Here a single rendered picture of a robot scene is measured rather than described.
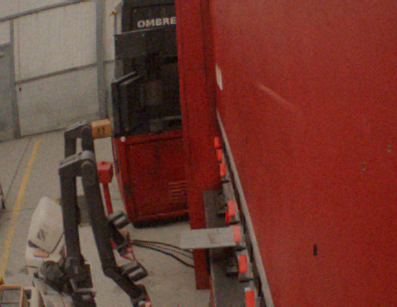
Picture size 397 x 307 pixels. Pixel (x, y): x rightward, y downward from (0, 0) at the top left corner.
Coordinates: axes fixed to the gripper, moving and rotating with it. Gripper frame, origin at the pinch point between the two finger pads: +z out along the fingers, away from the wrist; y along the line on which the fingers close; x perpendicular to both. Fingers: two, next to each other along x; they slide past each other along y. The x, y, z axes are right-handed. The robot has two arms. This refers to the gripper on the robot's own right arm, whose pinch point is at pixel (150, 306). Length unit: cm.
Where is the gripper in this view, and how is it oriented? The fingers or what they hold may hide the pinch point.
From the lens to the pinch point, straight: 155.5
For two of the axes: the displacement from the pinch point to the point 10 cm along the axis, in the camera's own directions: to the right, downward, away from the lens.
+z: 4.9, 7.8, 3.9
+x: -8.3, 5.5, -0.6
